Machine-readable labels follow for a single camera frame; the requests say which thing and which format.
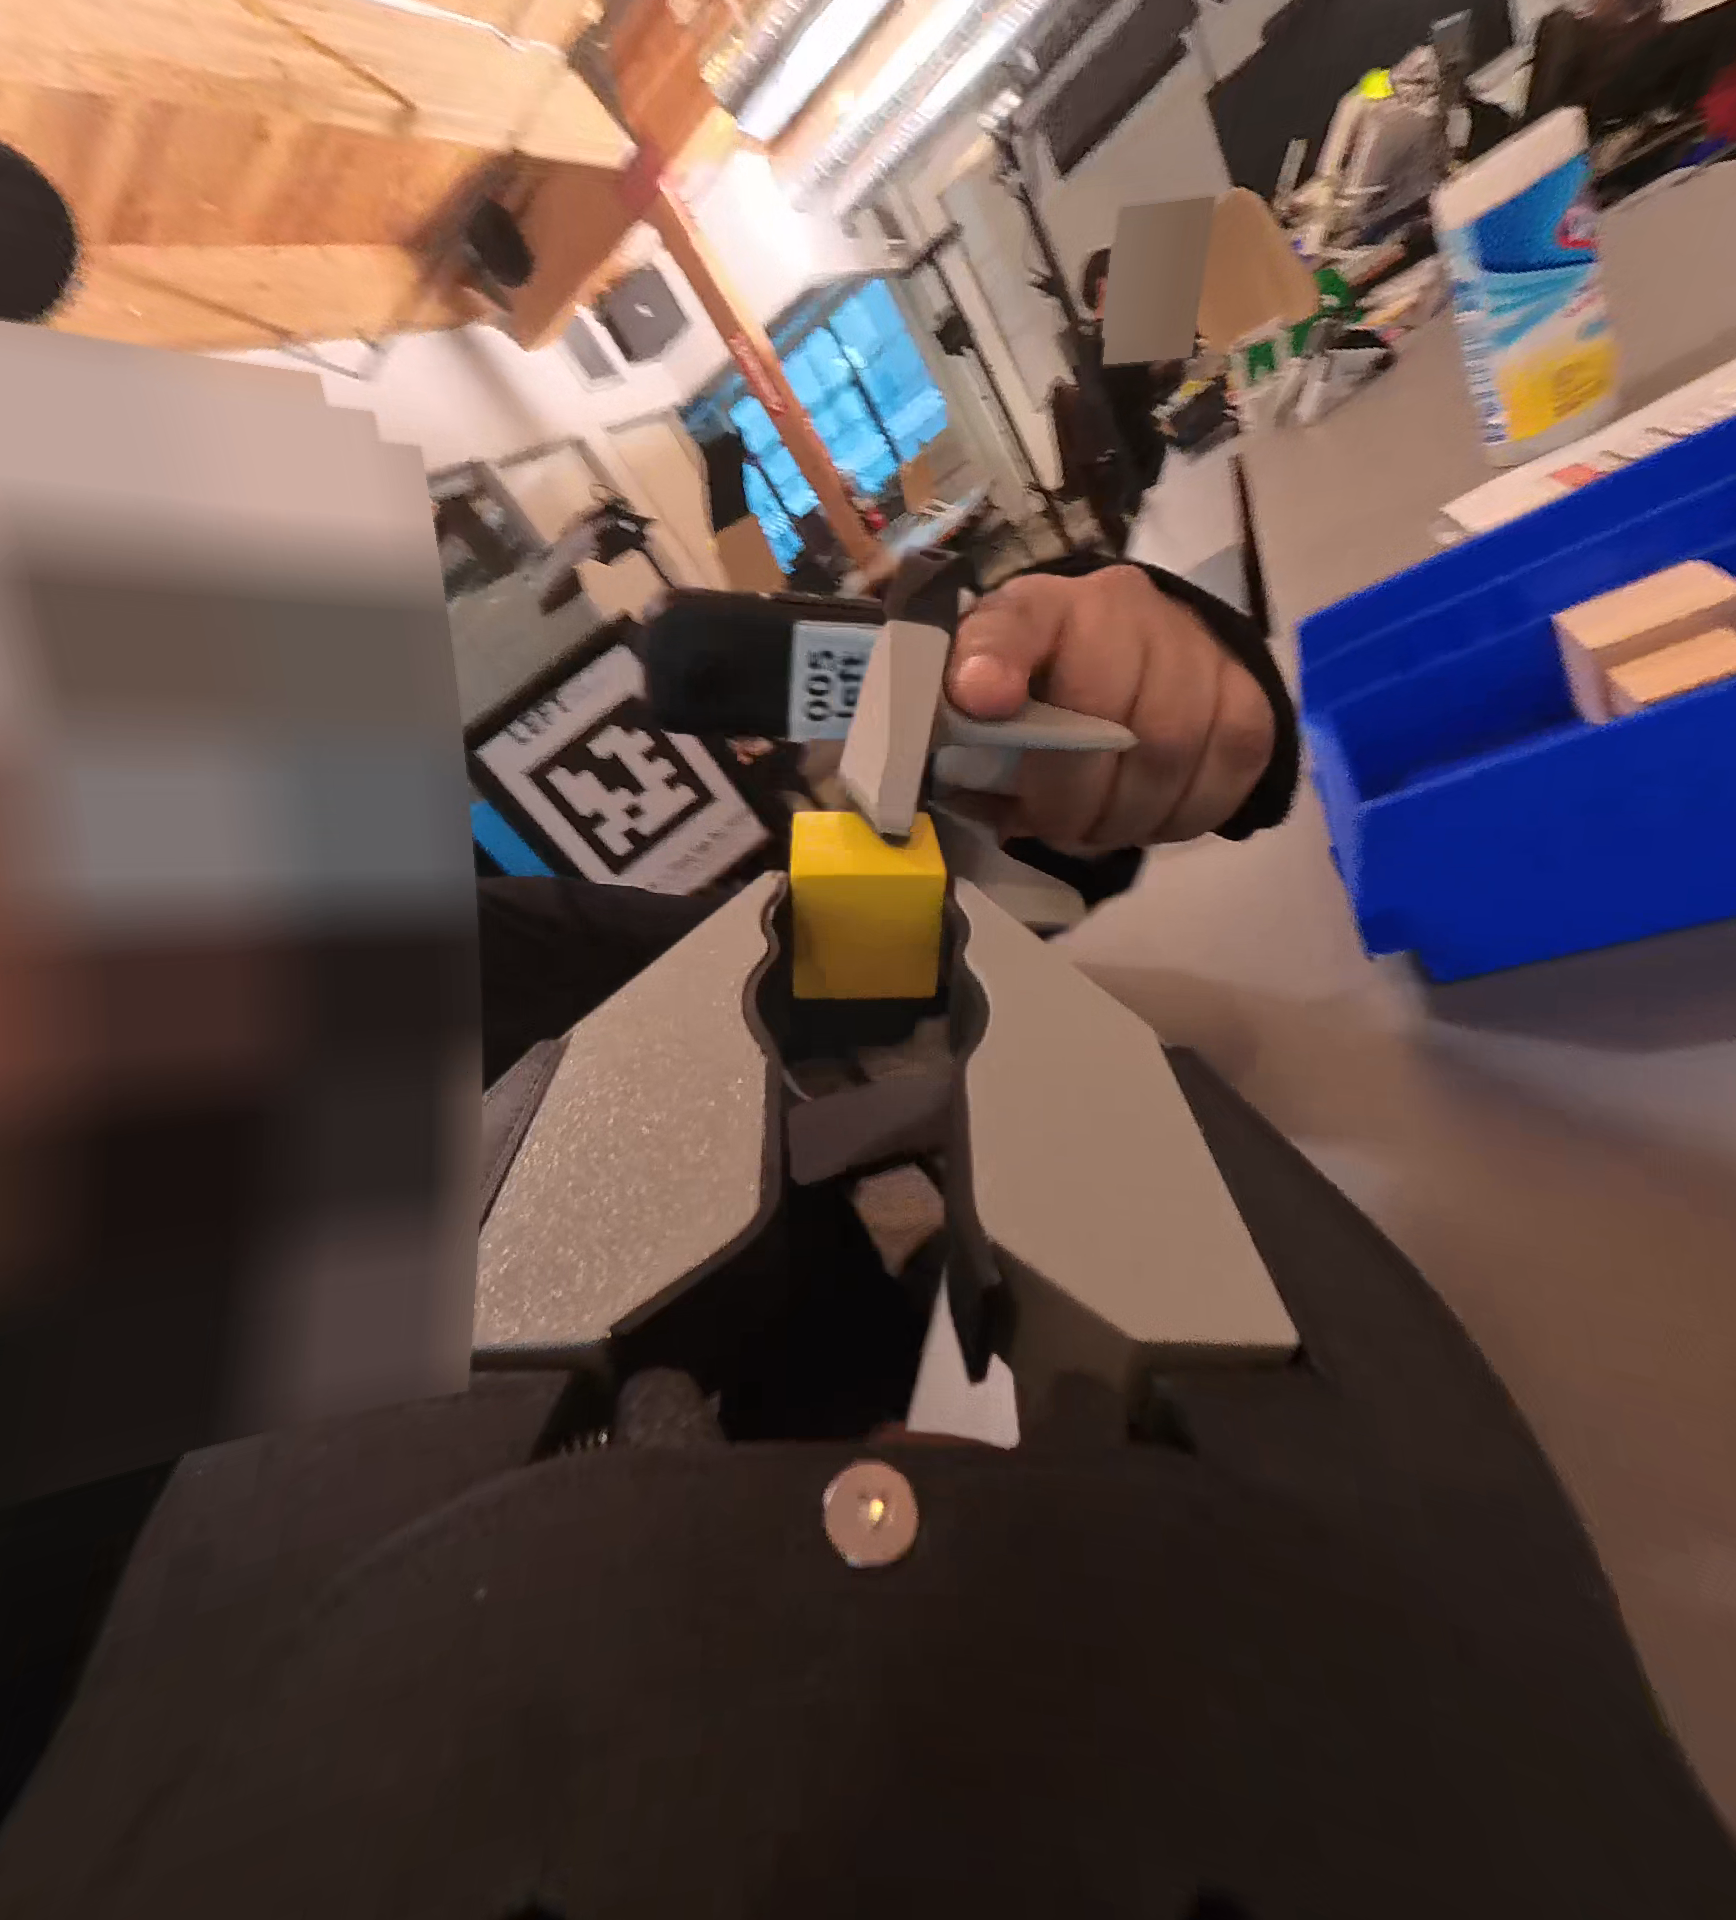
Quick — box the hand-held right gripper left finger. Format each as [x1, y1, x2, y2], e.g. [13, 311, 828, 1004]
[473, 870, 797, 1374]

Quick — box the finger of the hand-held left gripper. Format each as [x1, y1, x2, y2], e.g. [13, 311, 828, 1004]
[953, 824, 1096, 937]
[839, 619, 957, 840]

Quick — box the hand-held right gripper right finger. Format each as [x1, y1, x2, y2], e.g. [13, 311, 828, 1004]
[942, 879, 1303, 1391]

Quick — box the small yellow cube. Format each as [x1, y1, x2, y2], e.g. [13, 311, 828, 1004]
[789, 811, 950, 1002]

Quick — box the blue plastic bin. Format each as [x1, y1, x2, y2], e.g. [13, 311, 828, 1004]
[1294, 367, 1736, 984]

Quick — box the large wooden cube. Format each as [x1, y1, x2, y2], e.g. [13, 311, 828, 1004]
[1550, 562, 1736, 722]

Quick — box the medium wooden cube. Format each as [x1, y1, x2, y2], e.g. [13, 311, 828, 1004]
[1602, 626, 1736, 715]

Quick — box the person's left hand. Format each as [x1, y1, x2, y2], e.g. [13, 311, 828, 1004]
[947, 562, 1282, 854]

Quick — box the black white marker sign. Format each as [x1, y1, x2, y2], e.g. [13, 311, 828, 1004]
[466, 645, 779, 898]

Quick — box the large window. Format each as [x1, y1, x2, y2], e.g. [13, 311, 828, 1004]
[724, 277, 953, 564]

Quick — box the black ceiling speaker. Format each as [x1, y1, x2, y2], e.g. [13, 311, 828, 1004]
[598, 266, 691, 362]

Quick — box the tan wooden chair back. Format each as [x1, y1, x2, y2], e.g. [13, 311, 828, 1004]
[1198, 186, 1324, 354]

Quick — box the large black screen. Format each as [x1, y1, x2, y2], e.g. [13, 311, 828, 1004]
[1205, 0, 1432, 205]

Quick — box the white wipes canister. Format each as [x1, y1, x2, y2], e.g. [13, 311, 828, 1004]
[1430, 109, 1624, 470]

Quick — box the laminated printed sheet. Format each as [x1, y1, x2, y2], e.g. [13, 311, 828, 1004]
[1430, 323, 1736, 542]

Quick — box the silver air duct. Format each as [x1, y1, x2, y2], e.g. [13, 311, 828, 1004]
[793, 0, 1096, 213]

